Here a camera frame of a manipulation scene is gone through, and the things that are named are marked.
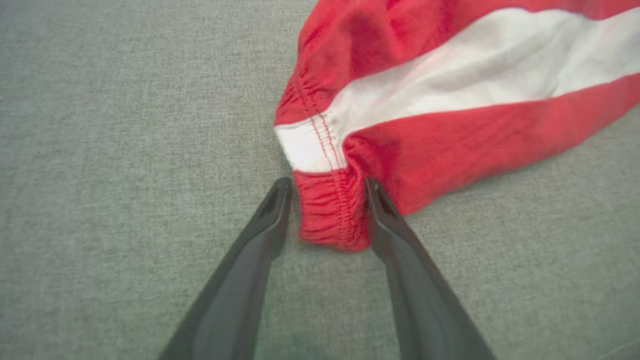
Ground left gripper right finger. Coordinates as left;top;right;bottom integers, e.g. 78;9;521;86
365;177;496;360

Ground red shorts with white stripe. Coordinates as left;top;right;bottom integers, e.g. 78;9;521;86
273;0;640;253

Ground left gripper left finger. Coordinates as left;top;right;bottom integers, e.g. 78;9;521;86
159;176;293;360

